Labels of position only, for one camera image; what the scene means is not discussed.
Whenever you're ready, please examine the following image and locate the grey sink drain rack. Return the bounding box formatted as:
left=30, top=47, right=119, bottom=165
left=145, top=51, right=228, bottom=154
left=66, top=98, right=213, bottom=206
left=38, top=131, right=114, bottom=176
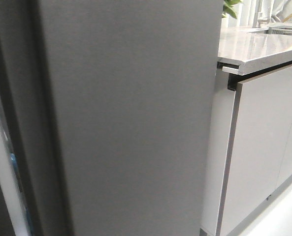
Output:
left=266, top=24, right=292, bottom=36

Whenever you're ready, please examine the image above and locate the grey kitchen counter cabinet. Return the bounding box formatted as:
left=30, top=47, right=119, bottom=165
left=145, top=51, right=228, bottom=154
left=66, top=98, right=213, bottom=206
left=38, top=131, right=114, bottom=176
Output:
left=200, top=22, right=292, bottom=236

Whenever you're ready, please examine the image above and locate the green potted plant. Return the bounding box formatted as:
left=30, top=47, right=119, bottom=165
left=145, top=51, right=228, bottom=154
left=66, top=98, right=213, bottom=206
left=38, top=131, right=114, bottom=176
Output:
left=222, top=0, right=243, bottom=19

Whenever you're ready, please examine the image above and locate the chrome sink faucet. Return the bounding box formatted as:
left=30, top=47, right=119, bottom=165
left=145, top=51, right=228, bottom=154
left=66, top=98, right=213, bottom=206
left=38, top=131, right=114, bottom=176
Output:
left=252, top=0, right=270, bottom=28

